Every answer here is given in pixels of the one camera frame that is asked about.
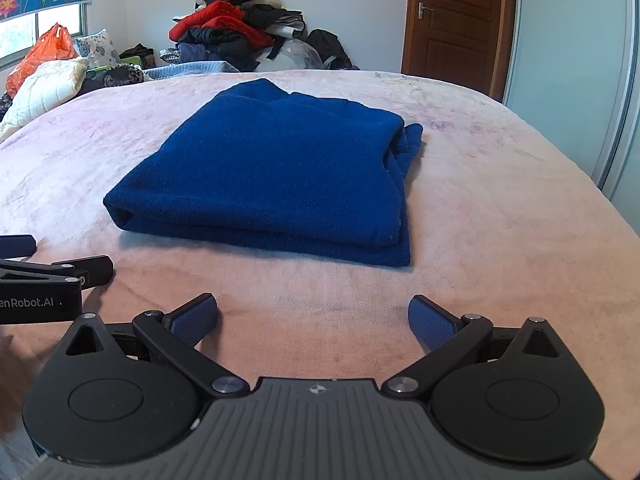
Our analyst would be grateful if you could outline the brown wooden door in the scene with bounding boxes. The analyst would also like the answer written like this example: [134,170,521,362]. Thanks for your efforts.
[400,0,522,103]

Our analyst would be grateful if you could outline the red garment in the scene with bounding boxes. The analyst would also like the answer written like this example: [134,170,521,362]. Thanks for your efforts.
[169,0,275,47]

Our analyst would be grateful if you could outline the white sliding wardrobe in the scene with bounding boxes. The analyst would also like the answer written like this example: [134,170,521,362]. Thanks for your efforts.
[502,0,640,238]

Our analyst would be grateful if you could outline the black and white garment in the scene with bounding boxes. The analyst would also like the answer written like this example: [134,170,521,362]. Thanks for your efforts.
[245,4,307,42]

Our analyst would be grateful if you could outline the dark blue garment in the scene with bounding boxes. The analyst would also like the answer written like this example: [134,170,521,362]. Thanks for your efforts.
[176,42,227,66]

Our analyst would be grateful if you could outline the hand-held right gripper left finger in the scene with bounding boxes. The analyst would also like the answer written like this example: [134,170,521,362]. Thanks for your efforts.
[62,292,249,402]

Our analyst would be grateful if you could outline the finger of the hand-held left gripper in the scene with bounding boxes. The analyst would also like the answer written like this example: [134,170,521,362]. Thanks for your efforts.
[0,255,115,291]
[0,234,38,260]

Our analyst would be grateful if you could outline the person's left forearm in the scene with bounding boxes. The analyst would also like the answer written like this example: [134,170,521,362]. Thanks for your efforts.
[0,332,47,443]

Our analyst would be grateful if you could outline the floral pillow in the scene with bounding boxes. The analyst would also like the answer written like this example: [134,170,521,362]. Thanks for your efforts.
[74,29,124,70]

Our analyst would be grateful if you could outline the orange plastic bag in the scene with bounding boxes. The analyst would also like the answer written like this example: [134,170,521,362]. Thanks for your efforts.
[5,22,80,98]

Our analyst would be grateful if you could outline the pink blanket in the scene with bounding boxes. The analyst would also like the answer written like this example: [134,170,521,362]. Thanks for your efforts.
[0,67,640,467]

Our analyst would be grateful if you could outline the blue beaded sweater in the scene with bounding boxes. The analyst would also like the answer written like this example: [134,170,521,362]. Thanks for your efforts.
[102,77,425,268]

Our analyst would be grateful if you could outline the light blue quilted cloth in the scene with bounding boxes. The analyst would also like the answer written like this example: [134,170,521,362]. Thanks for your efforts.
[145,60,242,81]

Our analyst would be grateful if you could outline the clear plastic bag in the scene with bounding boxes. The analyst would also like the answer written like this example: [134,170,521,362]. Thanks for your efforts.
[280,40,327,71]

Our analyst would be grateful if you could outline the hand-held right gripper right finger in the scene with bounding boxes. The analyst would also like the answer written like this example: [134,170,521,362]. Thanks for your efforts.
[382,294,569,402]

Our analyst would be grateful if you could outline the window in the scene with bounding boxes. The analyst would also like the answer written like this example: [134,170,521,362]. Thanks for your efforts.
[0,2,91,68]

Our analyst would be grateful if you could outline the green and black bag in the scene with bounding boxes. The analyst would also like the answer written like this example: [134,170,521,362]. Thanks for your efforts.
[119,44,157,70]

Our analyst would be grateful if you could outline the leopard print cloth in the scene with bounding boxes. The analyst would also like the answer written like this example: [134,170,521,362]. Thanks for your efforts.
[80,65,147,95]

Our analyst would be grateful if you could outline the white quilted pillow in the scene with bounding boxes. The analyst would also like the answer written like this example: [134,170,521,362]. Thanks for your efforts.
[0,56,90,142]

